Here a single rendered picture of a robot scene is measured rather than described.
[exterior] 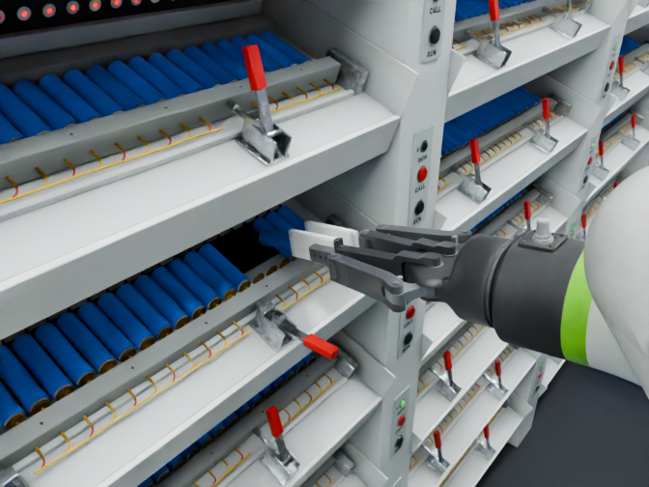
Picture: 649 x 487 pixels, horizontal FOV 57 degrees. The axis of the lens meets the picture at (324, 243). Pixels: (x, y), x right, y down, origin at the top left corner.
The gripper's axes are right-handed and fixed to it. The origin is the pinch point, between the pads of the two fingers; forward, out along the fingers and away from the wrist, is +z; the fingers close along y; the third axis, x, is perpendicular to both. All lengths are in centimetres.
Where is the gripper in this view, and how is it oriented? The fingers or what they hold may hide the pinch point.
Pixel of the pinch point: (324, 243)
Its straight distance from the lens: 62.2
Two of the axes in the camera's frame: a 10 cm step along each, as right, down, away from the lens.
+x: 1.2, 9.1, 3.9
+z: -7.5, -1.7, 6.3
